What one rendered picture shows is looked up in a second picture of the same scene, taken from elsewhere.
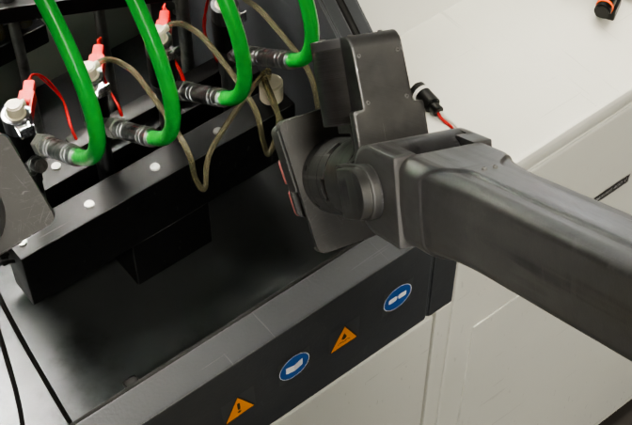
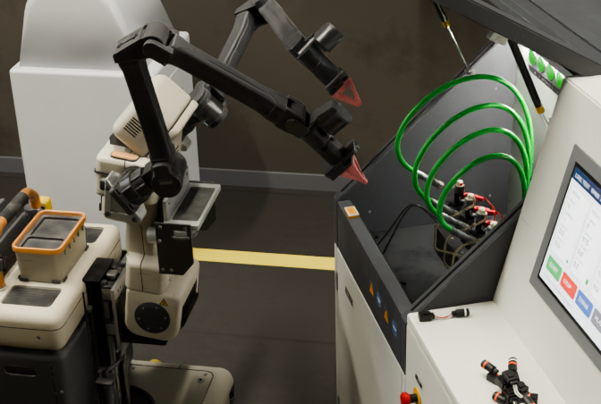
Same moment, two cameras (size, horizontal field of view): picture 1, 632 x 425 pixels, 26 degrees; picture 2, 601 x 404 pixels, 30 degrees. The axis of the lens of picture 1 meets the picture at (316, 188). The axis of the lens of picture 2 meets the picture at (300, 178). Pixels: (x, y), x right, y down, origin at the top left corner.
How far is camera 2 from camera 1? 2.86 m
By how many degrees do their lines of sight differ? 84
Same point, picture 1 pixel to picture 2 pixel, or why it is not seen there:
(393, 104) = (317, 113)
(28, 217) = (327, 85)
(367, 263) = (396, 296)
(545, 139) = (424, 339)
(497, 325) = not seen: outside the picture
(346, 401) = (386, 361)
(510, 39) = (488, 347)
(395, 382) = (394, 388)
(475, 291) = (409, 389)
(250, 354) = (374, 266)
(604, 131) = (434, 378)
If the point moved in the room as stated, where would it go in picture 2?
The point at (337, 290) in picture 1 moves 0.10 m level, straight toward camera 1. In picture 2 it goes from (388, 287) to (352, 279)
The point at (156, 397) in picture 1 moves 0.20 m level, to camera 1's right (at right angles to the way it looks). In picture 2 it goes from (369, 247) to (340, 283)
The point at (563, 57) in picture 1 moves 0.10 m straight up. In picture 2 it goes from (469, 357) to (471, 321)
